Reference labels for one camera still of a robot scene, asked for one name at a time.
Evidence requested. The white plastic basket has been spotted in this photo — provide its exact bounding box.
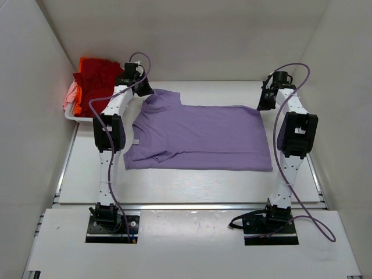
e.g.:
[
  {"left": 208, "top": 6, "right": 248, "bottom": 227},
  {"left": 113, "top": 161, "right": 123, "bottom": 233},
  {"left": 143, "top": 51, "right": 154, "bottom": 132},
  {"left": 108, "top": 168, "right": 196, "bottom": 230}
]
[{"left": 64, "top": 67, "right": 132, "bottom": 122}]

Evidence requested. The dark red t shirt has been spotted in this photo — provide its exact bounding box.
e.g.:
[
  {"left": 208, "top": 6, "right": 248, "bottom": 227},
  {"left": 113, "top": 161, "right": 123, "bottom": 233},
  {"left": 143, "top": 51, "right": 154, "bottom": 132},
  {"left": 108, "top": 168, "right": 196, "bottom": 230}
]
[{"left": 83, "top": 58, "right": 124, "bottom": 118}]

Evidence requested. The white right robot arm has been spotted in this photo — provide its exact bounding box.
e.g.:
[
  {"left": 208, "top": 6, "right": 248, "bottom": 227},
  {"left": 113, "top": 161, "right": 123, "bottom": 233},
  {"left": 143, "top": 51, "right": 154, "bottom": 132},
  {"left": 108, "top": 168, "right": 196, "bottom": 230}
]
[{"left": 257, "top": 71, "right": 319, "bottom": 233}]

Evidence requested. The pink t shirt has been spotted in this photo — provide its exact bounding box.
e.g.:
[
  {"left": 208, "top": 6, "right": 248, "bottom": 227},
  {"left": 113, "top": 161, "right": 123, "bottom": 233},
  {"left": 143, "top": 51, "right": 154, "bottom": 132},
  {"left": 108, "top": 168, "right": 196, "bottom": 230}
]
[{"left": 63, "top": 80, "right": 82, "bottom": 110}]

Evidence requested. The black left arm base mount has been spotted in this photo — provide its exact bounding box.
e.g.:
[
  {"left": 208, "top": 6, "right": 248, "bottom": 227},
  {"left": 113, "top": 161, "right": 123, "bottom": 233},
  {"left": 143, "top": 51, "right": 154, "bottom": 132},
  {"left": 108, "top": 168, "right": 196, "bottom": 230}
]
[{"left": 85, "top": 203, "right": 140, "bottom": 244}]

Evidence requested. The purple t shirt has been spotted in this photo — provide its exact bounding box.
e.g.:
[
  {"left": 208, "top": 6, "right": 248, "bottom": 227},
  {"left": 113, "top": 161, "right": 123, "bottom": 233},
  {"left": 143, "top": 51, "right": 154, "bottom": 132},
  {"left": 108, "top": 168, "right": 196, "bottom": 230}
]
[{"left": 124, "top": 90, "right": 273, "bottom": 171}]

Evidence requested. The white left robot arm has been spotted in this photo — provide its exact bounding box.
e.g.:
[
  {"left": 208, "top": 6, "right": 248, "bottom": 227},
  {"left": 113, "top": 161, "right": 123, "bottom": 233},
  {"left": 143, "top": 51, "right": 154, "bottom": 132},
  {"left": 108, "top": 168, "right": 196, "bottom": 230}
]
[{"left": 88, "top": 62, "right": 153, "bottom": 237}]

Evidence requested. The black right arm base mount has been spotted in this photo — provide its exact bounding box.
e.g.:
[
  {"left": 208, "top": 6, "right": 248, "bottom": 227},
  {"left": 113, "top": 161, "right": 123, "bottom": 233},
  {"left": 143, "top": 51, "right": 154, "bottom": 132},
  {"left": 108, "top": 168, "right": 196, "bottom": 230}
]
[{"left": 228, "top": 205, "right": 299, "bottom": 246}]

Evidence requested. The aluminium rail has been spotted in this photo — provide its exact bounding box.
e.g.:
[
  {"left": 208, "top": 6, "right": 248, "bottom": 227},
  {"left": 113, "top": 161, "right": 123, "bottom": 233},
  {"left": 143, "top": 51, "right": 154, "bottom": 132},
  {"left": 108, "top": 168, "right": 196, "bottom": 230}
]
[{"left": 52, "top": 202, "right": 326, "bottom": 210}]

